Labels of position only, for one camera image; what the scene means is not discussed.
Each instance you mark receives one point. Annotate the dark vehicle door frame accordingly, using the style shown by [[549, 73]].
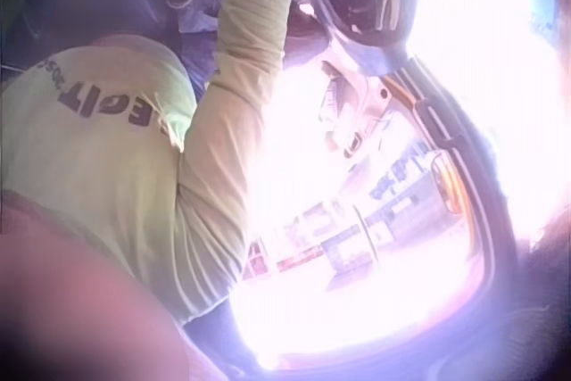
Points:
[[450, 126]]

